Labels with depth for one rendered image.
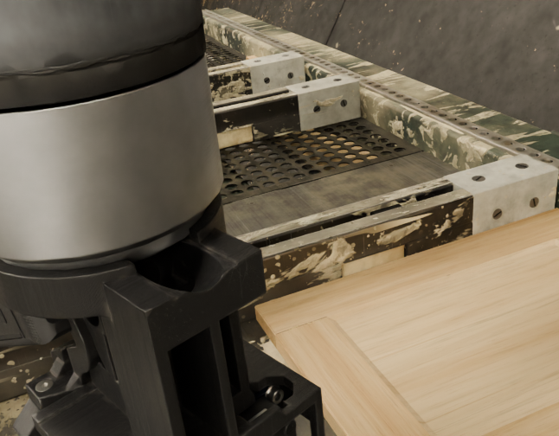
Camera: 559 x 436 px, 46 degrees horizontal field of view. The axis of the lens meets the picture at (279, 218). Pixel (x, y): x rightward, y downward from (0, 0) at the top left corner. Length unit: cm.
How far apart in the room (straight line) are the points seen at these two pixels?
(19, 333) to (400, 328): 48
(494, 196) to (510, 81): 150
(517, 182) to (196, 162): 68
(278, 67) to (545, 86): 102
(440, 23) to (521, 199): 187
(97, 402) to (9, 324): 4
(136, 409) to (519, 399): 44
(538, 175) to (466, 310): 23
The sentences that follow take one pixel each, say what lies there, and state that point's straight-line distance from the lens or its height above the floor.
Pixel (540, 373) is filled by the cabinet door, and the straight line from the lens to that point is 62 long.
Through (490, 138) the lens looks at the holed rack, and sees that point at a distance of 99.
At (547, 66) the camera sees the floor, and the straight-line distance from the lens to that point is 222.
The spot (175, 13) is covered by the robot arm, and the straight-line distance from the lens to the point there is 16.
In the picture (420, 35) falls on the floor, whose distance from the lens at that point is 272.
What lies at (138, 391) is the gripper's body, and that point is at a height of 152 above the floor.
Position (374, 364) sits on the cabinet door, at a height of 119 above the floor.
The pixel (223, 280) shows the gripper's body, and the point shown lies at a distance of 17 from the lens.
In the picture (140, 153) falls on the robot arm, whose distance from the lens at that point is 16.
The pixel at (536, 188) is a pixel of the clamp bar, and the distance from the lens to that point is 85.
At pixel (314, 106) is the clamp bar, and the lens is 120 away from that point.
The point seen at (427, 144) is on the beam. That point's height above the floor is 89.
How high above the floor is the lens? 159
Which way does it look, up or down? 30 degrees down
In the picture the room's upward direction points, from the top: 75 degrees counter-clockwise
